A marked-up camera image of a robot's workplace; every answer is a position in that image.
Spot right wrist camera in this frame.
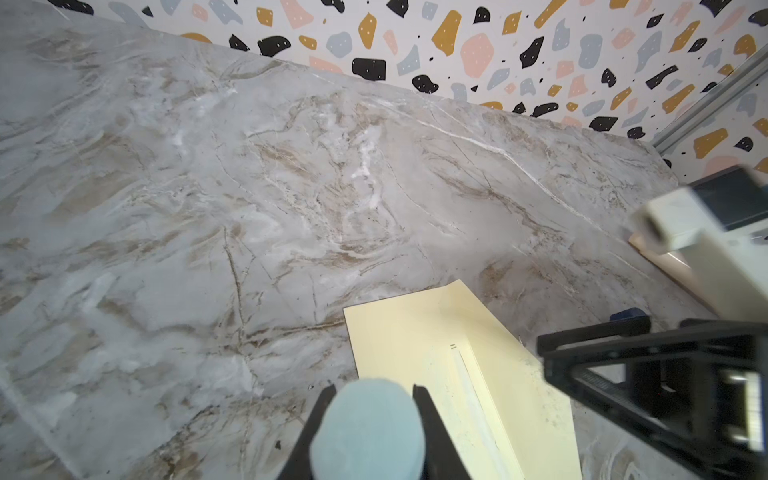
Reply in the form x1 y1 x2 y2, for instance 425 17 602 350
633 165 767 323

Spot cream yellow envelope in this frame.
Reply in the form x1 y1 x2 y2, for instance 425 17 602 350
344 280 582 479

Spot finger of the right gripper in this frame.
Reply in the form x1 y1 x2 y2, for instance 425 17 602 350
536 316 767 479

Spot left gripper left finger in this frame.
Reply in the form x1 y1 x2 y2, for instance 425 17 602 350
277 384 337 480

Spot right aluminium corner post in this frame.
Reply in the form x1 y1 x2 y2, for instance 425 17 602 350
652 46 767 155

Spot wooden stamp handle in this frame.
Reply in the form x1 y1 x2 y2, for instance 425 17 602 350
628 232 712 310

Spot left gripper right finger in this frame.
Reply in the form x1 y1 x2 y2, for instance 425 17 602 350
412 385 471 480

